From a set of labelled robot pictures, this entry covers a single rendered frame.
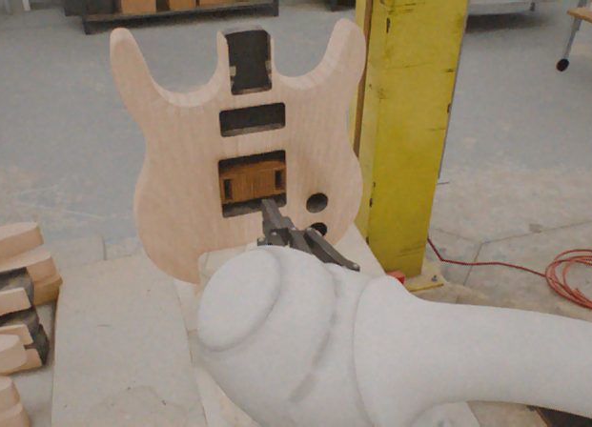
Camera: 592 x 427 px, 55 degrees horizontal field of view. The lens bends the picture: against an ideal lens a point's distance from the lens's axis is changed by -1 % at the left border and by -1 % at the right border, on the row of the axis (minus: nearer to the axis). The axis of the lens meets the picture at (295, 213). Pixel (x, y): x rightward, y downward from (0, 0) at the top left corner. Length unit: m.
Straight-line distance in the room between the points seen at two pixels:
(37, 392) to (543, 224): 2.50
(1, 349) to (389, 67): 1.42
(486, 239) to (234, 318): 2.55
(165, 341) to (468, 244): 1.99
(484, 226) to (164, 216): 2.27
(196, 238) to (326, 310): 0.54
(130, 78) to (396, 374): 0.51
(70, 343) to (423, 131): 1.45
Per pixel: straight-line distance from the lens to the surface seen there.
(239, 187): 0.83
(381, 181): 2.14
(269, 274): 0.34
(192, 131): 0.77
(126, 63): 0.72
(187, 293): 0.97
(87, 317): 1.11
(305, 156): 0.84
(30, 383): 1.08
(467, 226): 2.91
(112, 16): 5.62
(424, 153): 2.16
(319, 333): 0.34
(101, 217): 3.00
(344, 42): 0.79
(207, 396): 0.93
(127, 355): 1.02
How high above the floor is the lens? 1.68
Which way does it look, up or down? 36 degrees down
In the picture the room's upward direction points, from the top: straight up
